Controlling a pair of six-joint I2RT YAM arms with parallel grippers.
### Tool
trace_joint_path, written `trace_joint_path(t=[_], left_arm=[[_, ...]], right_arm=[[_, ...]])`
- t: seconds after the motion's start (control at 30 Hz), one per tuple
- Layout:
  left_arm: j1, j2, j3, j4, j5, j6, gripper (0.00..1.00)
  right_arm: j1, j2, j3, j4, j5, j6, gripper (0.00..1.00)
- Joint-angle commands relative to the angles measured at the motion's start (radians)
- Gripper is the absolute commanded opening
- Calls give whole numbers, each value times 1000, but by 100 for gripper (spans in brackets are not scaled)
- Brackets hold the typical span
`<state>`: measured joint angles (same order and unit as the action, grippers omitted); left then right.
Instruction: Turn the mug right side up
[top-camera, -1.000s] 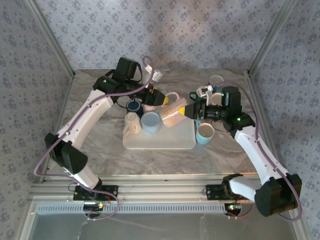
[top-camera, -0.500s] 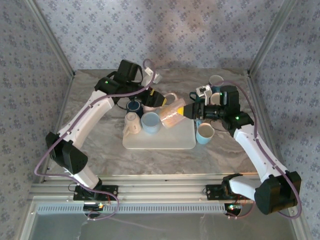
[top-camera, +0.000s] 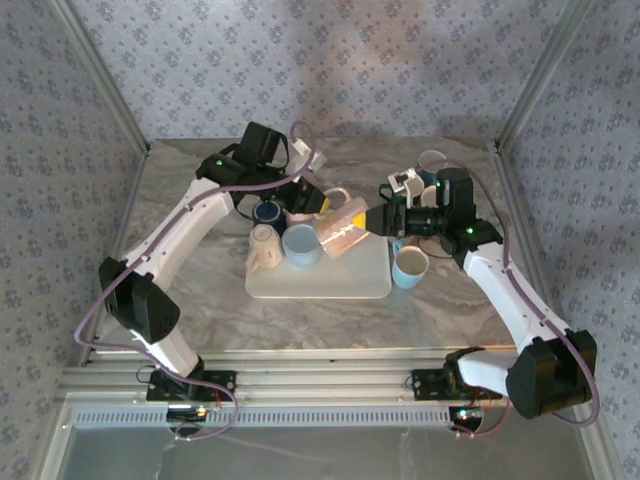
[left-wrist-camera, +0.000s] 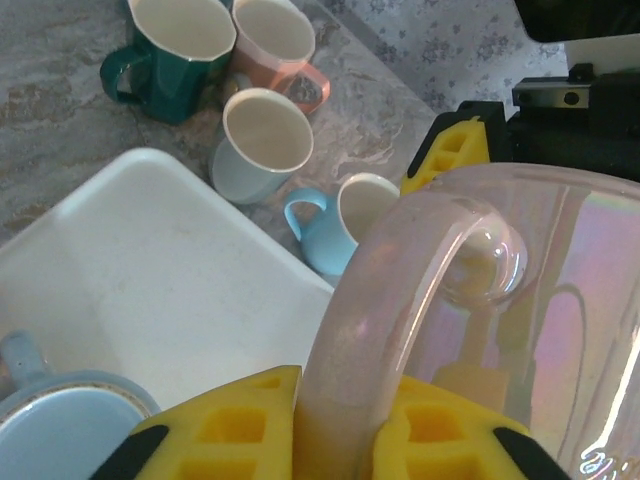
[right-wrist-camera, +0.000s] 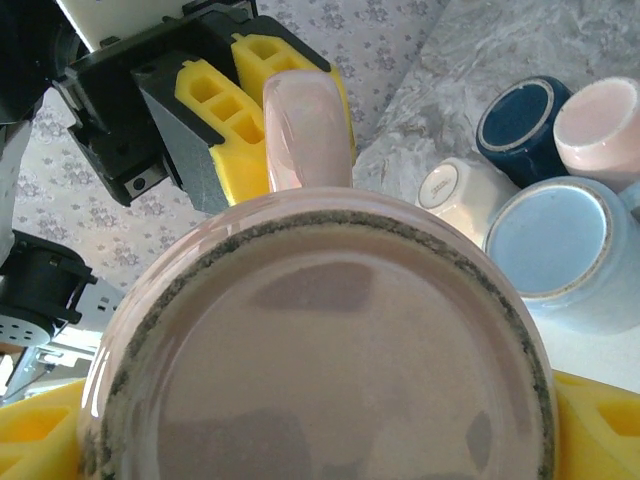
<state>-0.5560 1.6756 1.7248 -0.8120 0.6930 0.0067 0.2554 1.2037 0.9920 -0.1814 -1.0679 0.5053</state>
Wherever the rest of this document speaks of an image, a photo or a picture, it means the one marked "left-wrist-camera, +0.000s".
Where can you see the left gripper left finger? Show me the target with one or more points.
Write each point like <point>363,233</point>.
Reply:
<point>225,430</point>

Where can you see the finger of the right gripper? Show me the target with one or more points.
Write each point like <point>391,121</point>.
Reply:
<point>455,150</point>

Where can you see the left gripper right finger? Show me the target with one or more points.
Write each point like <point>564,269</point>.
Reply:
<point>450,440</point>

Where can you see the small light blue mug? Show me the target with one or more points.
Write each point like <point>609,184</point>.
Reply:
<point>325,240</point>

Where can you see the large light blue mug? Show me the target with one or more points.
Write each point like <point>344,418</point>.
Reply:
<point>65,430</point>

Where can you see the iridescent pink glass mug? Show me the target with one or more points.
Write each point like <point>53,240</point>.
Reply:
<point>575,300</point>

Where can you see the salmon pink mug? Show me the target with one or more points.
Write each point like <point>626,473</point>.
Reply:
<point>270,65</point>

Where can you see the grey mug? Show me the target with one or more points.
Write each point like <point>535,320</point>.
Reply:
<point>245,170</point>

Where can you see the dark green mug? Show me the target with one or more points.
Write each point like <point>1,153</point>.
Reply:
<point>170,85</point>

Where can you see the white plastic tray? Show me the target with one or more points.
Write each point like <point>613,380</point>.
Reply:
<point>150,260</point>

